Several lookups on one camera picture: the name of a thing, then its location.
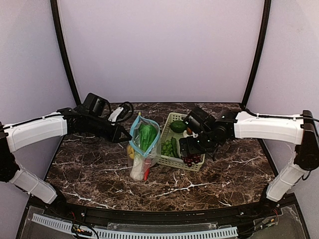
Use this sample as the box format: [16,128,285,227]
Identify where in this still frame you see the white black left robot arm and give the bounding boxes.
[0,93,134,205]

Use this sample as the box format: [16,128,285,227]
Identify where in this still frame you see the yellow toy lemon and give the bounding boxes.
[127,145,135,160]

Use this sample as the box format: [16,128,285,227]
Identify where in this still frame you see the black front frame rail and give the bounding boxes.
[55,203,263,226]

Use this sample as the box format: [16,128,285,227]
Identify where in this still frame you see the clear zip top bag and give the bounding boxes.
[127,115,161,181]

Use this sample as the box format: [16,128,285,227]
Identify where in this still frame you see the pale green plastic basket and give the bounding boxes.
[158,112,205,172]

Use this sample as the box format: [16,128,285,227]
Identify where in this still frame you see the green toy grapes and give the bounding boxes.
[161,140,174,157]

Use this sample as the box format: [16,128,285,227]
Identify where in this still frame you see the green toy leafy vegetable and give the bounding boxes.
[130,123,158,180]

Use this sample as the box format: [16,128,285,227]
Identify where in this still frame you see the white slotted cable duct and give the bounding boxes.
[31,213,238,239]

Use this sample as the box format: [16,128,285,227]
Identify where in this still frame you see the green toy cucumber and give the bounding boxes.
[170,137,179,158]

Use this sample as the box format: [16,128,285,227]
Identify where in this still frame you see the red toy chili pepper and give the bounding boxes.
[144,159,152,181]

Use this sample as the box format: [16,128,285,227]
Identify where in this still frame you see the dark green toy avocado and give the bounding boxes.
[169,120,187,133]

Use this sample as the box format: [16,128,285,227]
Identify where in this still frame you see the brown toy mushroom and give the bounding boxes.
[186,128,192,135]

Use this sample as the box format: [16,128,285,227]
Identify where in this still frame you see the dark red toy grapes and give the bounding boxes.
[182,154,201,167]

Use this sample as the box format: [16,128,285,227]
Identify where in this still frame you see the black frame right post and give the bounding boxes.
[241,0,272,109]

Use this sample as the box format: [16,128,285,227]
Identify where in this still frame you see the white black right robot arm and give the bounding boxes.
[179,107,319,208]

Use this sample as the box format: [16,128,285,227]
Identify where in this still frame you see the black frame left post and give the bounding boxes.
[50,0,81,105]

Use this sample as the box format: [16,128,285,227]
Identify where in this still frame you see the black frame post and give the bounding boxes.
[241,0,272,109]
[50,0,81,105]

